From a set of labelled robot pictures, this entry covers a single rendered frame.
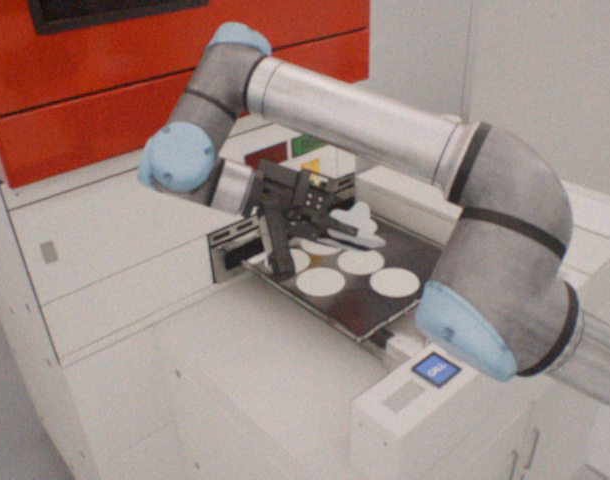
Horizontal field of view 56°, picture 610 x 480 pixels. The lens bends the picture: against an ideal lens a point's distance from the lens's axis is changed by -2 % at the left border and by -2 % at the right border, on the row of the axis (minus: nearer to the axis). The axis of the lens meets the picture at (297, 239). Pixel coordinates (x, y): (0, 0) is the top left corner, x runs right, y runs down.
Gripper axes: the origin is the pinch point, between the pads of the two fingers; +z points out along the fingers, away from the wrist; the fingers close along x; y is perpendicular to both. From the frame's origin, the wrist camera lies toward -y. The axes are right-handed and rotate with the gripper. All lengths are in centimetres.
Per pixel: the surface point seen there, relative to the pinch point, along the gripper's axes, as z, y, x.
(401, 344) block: 14.6, -9.5, 17.0
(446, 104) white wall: 117, 215, 267
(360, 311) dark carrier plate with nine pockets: 9.0, -3.9, 26.7
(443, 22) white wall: 86, 245, 224
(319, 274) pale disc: 1.9, 3.6, 37.4
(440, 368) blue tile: 16.1, -13.8, 3.8
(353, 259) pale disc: 8.8, 9.5, 38.9
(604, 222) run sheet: 56, 29, 20
